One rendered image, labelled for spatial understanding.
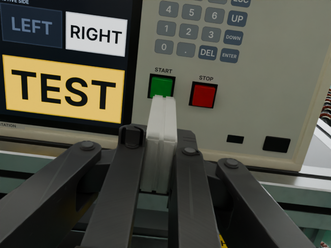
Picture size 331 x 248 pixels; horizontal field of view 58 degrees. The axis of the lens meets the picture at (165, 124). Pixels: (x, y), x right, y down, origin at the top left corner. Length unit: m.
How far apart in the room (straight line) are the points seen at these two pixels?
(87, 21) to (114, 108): 0.08
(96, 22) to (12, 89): 0.10
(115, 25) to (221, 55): 0.09
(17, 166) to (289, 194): 0.25
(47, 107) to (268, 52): 0.20
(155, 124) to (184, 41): 0.12
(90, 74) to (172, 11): 0.09
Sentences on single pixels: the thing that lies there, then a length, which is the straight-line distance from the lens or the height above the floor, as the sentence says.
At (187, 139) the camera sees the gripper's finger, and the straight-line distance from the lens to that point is 0.16.
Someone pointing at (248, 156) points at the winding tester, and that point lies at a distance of 0.30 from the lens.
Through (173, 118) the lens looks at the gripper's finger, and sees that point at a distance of 0.16.
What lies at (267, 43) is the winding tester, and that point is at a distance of 0.27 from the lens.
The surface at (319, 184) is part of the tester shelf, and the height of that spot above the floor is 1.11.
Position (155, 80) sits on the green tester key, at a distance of 0.26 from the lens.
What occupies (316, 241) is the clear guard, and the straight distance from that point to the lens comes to 0.33.
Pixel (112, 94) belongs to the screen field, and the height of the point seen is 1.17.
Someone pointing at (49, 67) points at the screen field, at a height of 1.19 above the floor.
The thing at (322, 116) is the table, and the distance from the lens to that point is 1.62.
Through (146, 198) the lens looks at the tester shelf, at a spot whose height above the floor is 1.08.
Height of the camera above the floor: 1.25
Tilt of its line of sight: 22 degrees down
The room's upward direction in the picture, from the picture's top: 8 degrees clockwise
